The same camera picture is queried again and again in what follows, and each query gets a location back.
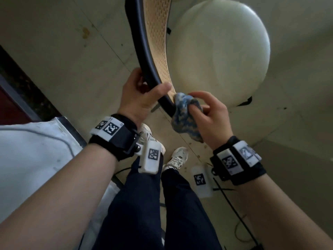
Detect person's left hand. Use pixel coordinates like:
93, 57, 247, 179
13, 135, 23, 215
117, 67, 173, 125

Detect person's right hand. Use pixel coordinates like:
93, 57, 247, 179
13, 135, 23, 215
187, 91, 234, 151

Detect blue patterned cleaning cloth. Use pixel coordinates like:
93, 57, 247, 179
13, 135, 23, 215
171, 92, 204, 143

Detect cream seat cane back chair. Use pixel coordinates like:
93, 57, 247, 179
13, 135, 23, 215
125, 0, 271, 119

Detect person's left forearm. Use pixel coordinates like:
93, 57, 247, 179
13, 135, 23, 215
0, 143, 117, 250

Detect person's right forearm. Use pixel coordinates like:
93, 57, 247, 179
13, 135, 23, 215
237, 174, 333, 250

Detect person's left white shoe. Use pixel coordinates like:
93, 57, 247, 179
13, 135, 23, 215
136, 123, 166, 155

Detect person's white shoe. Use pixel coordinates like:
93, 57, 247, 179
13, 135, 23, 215
162, 147, 189, 172
136, 123, 166, 155

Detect person's right white shoe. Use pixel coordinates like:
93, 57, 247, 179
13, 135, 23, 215
162, 147, 189, 172

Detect person's dark trousers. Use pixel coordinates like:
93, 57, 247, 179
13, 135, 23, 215
92, 153, 223, 250

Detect black left wristband with markers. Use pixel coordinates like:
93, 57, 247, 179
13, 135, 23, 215
88, 114, 141, 162

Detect black wristband with markers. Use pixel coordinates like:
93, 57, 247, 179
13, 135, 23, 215
88, 114, 141, 162
210, 136, 267, 186

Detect black right wristband with markers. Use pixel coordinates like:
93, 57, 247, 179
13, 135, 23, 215
210, 136, 267, 186

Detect white left wrist tracker box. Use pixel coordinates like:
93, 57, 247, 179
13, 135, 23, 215
138, 140, 161, 175

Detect white wrist tracker box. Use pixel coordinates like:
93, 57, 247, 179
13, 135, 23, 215
191, 165, 214, 199
138, 140, 161, 175

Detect white right wrist tracker box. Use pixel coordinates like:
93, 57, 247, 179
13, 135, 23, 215
191, 165, 214, 199

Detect dark red wooden door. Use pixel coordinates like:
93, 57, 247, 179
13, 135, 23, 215
0, 84, 33, 125

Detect black left tracker cable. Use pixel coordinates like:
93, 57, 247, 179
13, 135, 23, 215
114, 166, 132, 176

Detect black floor cable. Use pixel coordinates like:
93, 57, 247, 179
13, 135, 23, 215
234, 215, 257, 242

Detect white wall cable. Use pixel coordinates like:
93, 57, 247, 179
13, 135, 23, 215
0, 126, 73, 154

